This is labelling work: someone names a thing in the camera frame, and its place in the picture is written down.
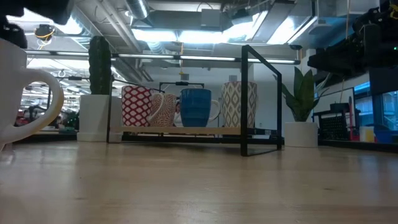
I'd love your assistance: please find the long linear light fixture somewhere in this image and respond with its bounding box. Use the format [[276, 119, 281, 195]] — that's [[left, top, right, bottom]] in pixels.
[[24, 49, 301, 65]]

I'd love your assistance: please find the blue bin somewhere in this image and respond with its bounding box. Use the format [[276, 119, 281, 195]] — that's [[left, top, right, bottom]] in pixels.
[[374, 128, 398, 144]]

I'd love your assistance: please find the yellow container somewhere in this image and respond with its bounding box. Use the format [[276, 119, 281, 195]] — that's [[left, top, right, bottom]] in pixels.
[[359, 125, 376, 144]]

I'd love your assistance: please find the grey hanging outlet box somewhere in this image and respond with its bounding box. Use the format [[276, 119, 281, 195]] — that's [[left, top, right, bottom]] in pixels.
[[178, 42, 190, 82]]

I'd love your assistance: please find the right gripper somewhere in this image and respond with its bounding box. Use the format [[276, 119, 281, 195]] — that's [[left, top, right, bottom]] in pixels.
[[307, 6, 398, 82]]

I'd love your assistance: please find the grey diamond pattern mug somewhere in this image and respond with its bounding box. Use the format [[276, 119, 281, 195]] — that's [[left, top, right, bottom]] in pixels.
[[221, 81, 258, 129]]

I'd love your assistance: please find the white ceramic mug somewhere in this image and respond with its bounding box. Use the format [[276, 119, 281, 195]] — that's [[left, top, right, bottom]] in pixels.
[[0, 38, 65, 151]]

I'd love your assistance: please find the orange floral mug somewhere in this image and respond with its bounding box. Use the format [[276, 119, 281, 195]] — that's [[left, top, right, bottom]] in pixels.
[[146, 92, 178, 128]]

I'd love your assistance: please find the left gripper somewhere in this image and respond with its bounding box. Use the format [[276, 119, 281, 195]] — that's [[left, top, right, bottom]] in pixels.
[[0, 0, 75, 49]]

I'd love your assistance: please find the white square cactus pot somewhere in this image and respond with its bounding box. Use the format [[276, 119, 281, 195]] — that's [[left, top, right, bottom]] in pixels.
[[76, 94, 124, 143]]

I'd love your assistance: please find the yellow cable reel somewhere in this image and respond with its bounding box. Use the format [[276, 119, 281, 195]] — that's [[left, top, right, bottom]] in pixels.
[[34, 24, 57, 40]]

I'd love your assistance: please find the black pegboard rack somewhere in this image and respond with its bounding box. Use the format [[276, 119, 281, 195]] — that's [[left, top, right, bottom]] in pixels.
[[313, 96, 361, 141]]

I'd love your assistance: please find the wooden shelf rack black frame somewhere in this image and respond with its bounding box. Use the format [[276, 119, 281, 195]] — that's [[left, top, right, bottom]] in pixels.
[[106, 44, 283, 157]]

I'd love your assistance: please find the blue mug white handle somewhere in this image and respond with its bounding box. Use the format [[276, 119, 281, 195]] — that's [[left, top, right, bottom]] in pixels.
[[177, 88, 222, 128]]

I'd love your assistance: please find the white round plant pot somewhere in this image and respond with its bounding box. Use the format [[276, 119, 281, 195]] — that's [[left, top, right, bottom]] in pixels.
[[284, 121, 319, 148]]

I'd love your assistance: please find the tall green cactus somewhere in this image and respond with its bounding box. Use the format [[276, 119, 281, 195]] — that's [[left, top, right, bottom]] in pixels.
[[88, 35, 113, 96]]

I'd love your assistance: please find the green snake plant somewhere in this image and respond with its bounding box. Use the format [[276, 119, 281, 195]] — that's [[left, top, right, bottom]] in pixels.
[[272, 66, 331, 123]]

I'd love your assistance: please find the red white lattice mug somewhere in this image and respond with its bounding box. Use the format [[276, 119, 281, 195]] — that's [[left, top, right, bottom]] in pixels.
[[121, 85, 155, 128]]

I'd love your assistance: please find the black background rig frame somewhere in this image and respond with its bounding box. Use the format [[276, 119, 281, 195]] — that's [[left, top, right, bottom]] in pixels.
[[159, 81, 205, 94]]

